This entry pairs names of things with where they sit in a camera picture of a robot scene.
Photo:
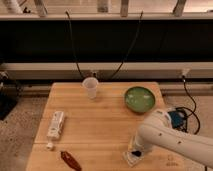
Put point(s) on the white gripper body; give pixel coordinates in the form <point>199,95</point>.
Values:
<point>138,147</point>

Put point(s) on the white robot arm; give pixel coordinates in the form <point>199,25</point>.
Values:
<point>156,129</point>

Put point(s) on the small white eraser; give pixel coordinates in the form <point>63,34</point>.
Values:
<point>50,146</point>

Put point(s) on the blue black power box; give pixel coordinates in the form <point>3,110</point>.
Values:
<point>176,119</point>

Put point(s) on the translucent plastic cup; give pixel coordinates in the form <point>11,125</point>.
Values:
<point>90,84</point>

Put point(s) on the black object at left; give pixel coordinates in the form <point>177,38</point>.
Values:
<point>7,101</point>

